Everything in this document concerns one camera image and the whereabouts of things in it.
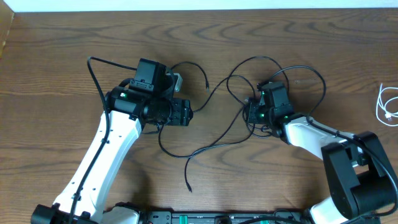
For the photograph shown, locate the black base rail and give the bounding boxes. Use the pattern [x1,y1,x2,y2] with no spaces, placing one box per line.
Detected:
[102,201,382,224]

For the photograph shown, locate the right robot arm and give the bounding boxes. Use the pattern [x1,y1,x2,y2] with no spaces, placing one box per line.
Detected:
[245,82,397,223]

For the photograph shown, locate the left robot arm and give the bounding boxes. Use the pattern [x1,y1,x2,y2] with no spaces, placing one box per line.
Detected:
[30,58,193,223]

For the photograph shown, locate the white cable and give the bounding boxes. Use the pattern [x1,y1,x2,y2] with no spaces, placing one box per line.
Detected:
[375,83,398,128]

